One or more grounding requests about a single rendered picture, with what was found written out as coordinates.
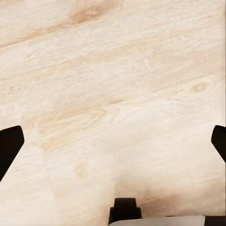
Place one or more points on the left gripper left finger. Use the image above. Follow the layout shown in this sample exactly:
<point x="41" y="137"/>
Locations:
<point x="11" y="141"/>

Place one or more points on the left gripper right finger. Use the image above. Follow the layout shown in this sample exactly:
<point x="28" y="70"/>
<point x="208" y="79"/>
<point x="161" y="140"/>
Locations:
<point x="218" y="139"/>

